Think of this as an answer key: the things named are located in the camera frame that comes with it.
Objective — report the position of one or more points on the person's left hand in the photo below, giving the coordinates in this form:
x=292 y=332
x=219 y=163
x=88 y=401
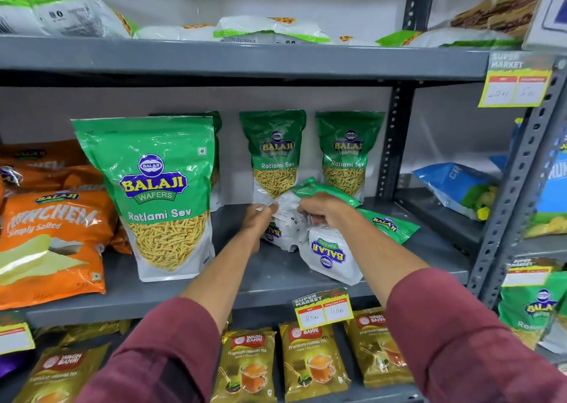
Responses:
x=257 y=223

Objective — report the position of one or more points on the person's right hand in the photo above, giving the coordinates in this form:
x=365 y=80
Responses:
x=330 y=210

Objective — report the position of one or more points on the person's right fingers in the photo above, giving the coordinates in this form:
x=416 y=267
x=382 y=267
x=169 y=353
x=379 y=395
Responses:
x=310 y=212

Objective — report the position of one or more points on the person's left fingers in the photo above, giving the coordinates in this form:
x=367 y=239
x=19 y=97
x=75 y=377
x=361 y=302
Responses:
x=267 y=208

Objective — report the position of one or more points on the green white-backed snack pouch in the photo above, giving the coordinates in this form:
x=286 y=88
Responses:
x=290 y=221
x=341 y=252

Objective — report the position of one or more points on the person's right forearm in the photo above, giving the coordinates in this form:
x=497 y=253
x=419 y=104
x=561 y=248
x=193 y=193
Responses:
x=425 y=323

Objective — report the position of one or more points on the person's left forearm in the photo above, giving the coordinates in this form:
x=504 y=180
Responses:
x=208 y=292

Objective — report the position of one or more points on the large green snack pouch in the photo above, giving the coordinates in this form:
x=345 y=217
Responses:
x=215 y=150
x=159 y=194

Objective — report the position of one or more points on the yellow price tag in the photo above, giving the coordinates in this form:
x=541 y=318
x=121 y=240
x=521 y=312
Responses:
x=15 y=338
x=514 y=86
x=529 y=274
x=323 y=312

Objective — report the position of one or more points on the blue chips packet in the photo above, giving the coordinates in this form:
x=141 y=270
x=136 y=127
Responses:
x=456 y=187
x=551 y=194

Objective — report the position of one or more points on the grey metal shelving rack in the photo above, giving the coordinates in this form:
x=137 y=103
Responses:
x=265 y=59
x=509 y=203

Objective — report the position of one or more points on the orange chips packet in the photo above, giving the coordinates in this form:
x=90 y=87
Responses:
x=48 y=247
x=120 y=241
x=44 y=163

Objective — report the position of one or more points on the gold tea packet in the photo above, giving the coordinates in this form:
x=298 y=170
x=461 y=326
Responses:
x=376 y=354
x=62 y=376
x=312 y=363
x=248 y=367
x=88 y=329

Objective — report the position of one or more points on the white green-striped packet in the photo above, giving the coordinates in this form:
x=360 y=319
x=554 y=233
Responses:
x=53 y=8
x=478 y=21
x=270 y=29
x=172 y=32

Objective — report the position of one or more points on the purple packet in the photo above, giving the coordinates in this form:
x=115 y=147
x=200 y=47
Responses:
x=9 y=365

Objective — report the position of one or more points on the white weighing scale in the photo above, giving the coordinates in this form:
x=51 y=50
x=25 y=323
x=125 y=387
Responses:
x=547 y=12

